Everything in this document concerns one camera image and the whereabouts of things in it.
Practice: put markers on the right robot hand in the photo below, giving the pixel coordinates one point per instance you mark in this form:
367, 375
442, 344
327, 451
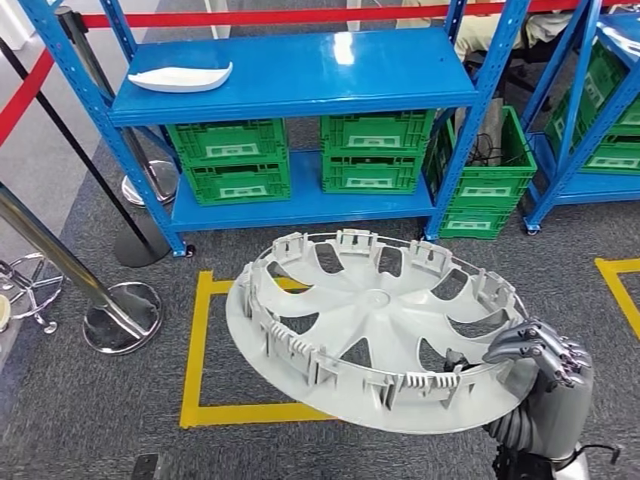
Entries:
560, 397

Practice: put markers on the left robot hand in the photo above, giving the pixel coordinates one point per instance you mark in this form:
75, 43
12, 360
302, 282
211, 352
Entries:
146, 469

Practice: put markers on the grey plastic wheel hubcap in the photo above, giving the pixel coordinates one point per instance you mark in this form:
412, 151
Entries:
375, 311

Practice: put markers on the blue metal shelf rack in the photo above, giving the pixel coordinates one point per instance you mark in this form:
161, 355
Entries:
300, 73
600, 189

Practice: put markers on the white curved plastic part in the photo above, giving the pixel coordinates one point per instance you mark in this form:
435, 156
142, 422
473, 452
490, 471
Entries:
180, 78

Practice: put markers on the yellow floor tape square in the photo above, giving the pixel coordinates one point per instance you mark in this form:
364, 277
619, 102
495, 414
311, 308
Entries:
192, 344

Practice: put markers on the chrome stanchion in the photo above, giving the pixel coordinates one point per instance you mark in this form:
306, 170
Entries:
150, 182
120, 318

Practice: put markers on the black stanchion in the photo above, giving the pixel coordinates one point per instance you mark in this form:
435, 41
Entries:
143, 248

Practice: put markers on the open green plastic crate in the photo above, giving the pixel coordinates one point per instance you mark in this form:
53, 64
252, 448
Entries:
490, 189

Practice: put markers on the chrome stool base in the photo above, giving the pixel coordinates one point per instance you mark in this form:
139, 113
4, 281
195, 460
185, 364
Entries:
35, 281

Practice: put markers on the black office chair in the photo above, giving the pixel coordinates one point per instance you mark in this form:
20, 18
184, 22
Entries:
520, 73

